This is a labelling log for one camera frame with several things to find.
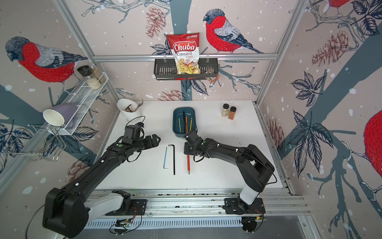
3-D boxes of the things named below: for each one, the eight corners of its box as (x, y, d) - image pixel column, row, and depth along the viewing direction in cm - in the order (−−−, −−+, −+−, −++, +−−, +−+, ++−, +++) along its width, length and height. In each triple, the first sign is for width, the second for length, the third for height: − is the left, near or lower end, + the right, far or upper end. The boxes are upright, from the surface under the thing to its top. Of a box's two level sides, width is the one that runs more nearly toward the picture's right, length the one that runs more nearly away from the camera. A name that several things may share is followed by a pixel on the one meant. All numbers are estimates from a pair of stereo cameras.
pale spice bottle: (221, 117, 114) (223, 108, 107) (221, 112, 118) (222, 103, 110) (227, 117, 114) (230, 108, 107) (226, 112, 118) (229, 103, 110)
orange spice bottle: (228, 119, 113) (231, 110, 104) (227, 115, 115) (230, 106, 107) (233, 119, 113) (236, 110, 104) (232, 115, 115) (235, 106, 107)
